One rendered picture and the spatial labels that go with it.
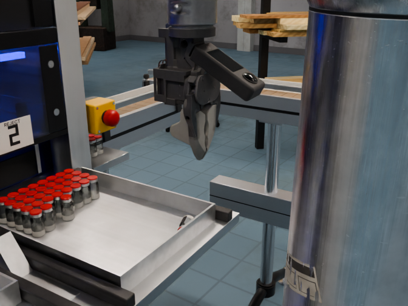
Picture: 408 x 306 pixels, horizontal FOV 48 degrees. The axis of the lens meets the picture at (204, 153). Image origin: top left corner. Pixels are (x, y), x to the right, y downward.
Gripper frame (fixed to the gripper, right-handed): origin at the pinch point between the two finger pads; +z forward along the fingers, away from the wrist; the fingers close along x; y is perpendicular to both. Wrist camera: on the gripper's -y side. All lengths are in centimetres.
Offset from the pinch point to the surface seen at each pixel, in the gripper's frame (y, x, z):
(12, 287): 12.2, 29.7, 12.2
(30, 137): 38.1, 4.2, 2.7
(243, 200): 33, -84, 53
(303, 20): 71, -248, -3
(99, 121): 37.6, -15.0, 4.2
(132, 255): 6.1, 12.3, 15.0
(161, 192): 12.8, -4.9, 12.2
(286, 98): 17, -82, 10
